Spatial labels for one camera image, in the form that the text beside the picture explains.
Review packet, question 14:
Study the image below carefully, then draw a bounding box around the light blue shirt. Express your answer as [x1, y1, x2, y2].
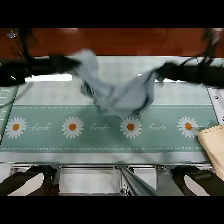
[68, 48, 162, 120]

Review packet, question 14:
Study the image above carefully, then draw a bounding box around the beige garment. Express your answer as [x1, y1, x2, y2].
[196, 124, 224, 183]

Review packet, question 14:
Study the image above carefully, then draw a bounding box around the silver frame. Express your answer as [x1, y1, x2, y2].
[0, 162, 224, 197]

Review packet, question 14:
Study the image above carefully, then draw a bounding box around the black cable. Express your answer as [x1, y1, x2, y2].
[0, 82, 34, 110]

